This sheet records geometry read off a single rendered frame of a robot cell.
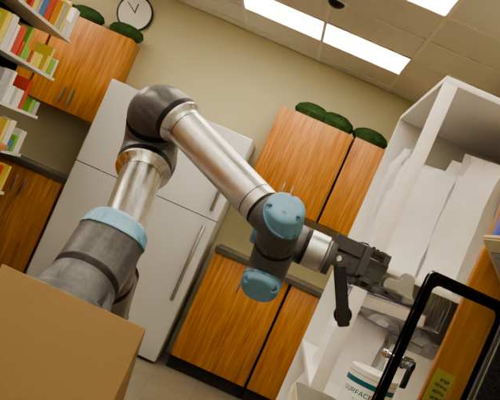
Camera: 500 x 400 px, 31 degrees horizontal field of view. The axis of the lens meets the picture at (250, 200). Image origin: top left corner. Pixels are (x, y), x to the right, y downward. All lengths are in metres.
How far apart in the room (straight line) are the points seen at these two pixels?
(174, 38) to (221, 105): 0.66
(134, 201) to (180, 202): 4.85
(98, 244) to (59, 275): 0.09
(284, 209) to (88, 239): 0.35
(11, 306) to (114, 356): 0.17
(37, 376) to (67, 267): 0.17
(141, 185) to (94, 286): 0.42
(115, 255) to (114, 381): 0.21
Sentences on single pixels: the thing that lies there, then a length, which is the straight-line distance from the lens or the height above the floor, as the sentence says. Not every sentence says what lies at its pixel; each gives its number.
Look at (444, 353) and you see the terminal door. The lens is 1.90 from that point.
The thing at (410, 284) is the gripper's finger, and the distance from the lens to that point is 1.78.
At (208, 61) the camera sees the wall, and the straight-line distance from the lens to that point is 7.35.
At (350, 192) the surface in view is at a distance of 6.89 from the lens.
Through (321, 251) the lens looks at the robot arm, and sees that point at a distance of 1.74.
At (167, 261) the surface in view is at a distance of 6.59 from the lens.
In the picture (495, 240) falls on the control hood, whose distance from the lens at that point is 1.90.
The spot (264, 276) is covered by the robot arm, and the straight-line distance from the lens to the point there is 1.65.
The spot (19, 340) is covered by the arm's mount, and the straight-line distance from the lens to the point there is 1.38.
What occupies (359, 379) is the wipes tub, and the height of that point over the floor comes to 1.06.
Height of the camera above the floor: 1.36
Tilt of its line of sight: level
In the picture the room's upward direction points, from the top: 24 degrees clockwise
